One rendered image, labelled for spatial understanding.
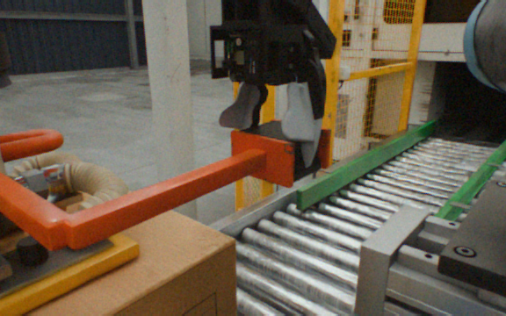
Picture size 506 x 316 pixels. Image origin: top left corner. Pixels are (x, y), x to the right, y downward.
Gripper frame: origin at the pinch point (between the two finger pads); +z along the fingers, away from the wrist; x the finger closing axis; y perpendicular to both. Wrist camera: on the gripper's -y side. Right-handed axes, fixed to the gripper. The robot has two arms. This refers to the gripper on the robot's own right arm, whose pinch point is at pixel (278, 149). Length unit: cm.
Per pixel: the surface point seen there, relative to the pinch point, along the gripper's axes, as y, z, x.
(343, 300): -44, 54, -10
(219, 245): 3.9, 13.6, -6.5
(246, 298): -28, 53, -29
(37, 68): -404, 77, -1066
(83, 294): 20.3, 13.5, -10.9
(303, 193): -80, 45, -45
